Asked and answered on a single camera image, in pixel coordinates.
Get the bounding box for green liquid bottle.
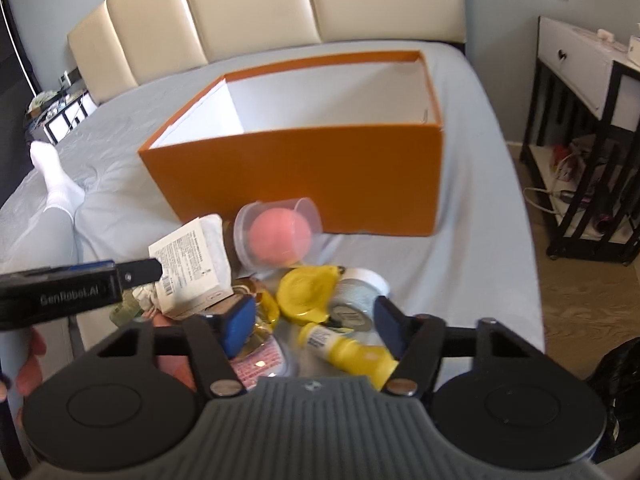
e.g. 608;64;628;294
110;285;155;327

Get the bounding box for pink labelled tin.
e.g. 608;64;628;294
231;336;296;391

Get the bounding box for white cloth pouch with label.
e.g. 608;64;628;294
149;214;232;320

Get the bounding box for white lidded cream jar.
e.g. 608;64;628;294
328;268;390;332

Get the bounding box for yellow tape measure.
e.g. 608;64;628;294
276;266;344;325

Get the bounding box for pink sponge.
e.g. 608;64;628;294
232;197;322;271

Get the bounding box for person's left hand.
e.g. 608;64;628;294
15;328;47;396

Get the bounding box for light blue bed sheet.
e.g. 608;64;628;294
0;39;547;411

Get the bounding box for white socked foot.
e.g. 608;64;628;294
29;141;86;221

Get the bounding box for left side shelf table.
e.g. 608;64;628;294
23;68;98;145

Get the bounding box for orange cardboard box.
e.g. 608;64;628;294
139;50;445;236

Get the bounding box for white black nightstand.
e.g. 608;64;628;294
520;18;639;266

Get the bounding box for cream padded headboard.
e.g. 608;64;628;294
67;0;466;103

